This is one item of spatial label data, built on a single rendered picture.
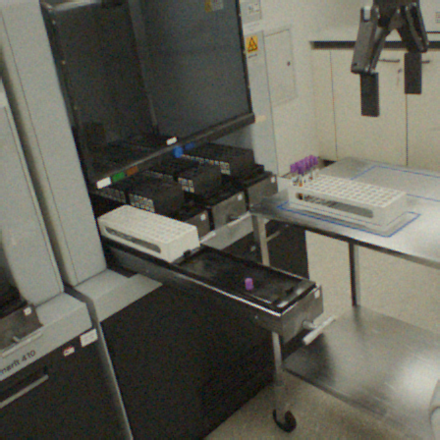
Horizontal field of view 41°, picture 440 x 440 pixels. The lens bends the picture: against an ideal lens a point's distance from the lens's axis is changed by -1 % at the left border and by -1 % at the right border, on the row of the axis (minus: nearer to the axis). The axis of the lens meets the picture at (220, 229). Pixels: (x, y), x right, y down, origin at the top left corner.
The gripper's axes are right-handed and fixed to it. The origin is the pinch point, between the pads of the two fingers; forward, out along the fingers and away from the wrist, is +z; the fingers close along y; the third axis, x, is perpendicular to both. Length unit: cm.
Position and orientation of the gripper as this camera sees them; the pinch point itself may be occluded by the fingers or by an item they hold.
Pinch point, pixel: (392, 97)
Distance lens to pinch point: 103.2
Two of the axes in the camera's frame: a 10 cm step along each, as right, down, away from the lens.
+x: -7.0, -2.2, 6.8
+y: 7.0, -4.0, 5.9
